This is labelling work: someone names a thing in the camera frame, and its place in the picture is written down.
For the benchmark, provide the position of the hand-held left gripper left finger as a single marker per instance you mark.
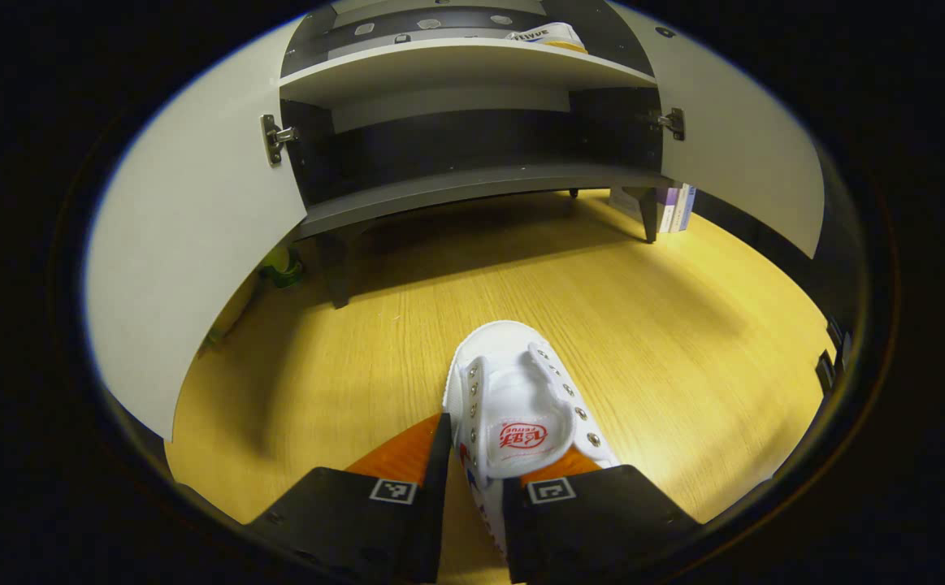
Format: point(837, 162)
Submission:
point(438, 504)

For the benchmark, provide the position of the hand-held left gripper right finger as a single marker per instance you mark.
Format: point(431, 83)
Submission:
point(602, 520)

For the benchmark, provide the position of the white canvas shoe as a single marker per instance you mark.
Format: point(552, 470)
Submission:
point(549, 36)
point(513, 390)

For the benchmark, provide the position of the white shoe cabinet door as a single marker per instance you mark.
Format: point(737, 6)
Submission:
point(196, 203)
point(740, 138)

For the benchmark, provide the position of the white shoe cabinet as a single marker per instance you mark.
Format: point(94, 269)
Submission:
point(456, 61)

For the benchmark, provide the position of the yellow plush toy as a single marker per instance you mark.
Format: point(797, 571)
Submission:
point(281, 266)

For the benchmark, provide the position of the white book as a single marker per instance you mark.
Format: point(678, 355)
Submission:
point(662, 213)

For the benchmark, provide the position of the purple book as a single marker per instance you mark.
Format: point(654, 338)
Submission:
point(674, 210)

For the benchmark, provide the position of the blue book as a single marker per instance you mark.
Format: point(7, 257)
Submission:
point(687, 205)

